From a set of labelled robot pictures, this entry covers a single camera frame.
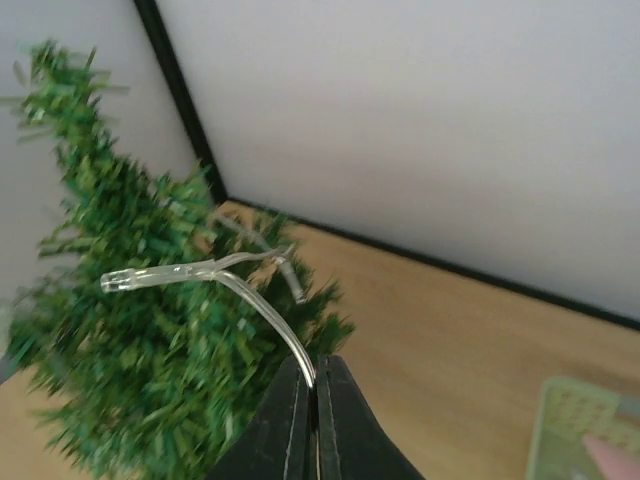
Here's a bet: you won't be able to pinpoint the light green plastic basket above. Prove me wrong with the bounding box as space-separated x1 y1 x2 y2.
525 376 639 479

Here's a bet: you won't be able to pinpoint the pink paper triangle ornament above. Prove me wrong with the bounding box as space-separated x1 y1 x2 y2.
583 434 640 480

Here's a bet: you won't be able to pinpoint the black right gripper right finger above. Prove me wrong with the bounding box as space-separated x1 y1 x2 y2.
316 355 423 480

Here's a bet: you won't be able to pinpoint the small green christmas tree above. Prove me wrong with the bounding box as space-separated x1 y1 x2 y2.
8 41 354 479

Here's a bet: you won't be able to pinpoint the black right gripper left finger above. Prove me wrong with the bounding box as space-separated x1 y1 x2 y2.
207 357 311 480

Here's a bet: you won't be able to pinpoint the black corner frame post left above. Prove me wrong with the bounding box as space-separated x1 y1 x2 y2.
133 0 228 205

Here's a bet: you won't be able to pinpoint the clear led string lights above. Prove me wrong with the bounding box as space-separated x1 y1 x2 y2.
100 216 316 389

